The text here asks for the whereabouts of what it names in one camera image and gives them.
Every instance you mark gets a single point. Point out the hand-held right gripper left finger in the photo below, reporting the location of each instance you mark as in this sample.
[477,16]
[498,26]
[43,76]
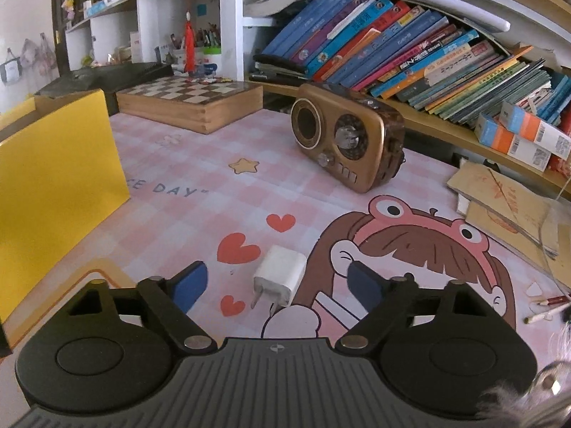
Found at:
[192,283]

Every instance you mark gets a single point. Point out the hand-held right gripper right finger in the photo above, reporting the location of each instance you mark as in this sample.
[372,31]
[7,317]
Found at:
[363,285]

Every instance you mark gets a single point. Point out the white charger plug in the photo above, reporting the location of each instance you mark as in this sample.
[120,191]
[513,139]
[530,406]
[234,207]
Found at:
[281,274]

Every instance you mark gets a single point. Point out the yellow cardboard box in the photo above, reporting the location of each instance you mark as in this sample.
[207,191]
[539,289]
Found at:
[58,187]

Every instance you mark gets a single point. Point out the pink checkered desktop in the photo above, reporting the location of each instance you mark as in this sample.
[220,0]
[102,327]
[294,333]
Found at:
[200,178]

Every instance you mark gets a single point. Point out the wooden bookshelf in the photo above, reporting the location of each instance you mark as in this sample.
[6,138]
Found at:
[439,133]

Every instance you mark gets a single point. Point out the white triangular pick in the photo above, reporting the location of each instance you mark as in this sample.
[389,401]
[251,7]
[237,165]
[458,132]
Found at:
[534,291]

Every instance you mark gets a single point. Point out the wooden pencil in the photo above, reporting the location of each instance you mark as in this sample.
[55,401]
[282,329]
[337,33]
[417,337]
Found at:
[544,314]

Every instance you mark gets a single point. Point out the red pencil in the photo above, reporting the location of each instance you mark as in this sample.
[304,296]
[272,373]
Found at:
[551,300]

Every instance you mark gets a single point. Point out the brown wooden radio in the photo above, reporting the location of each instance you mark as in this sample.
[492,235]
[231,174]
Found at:
[330,98]

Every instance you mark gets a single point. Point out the wooden chessboard box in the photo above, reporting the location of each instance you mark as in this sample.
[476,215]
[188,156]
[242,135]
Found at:
[187,91]

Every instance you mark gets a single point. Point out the grey fur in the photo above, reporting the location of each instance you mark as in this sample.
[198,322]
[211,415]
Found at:
[513,405]

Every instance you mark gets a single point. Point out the white orange blue carton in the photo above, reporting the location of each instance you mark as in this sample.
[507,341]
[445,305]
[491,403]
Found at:
[504,140]
[535,129]

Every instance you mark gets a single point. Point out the white jar green lid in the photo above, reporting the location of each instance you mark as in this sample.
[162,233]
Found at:
[209,60]

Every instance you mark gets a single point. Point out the black electronic keyboard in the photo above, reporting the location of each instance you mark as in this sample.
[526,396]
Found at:
[111,73]

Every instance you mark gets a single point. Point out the black stapler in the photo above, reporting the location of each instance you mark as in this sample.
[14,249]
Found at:
[279,73]

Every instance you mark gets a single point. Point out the pen holder with pens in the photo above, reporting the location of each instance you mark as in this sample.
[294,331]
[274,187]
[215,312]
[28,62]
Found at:
[180,55]

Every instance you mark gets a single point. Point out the red tassel pendant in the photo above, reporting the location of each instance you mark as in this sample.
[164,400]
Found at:
[190,40]

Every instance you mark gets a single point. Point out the white tissue box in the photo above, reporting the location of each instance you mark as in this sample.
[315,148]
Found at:
[135,44]

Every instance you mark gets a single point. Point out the row of leaning colourful books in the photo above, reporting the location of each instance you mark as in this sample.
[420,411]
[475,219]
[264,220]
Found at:
[379,40]

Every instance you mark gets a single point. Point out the white cubby shelf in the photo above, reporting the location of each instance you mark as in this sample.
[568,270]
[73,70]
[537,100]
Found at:
[232,9]

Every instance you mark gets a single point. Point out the hanging bags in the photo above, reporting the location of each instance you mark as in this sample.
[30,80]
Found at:
[11,69]

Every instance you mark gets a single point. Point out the blue wet wipes pack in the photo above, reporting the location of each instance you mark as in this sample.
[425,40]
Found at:
[95,9]

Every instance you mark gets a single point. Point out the dark wooden door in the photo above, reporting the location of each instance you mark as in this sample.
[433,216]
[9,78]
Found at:
[60,13]

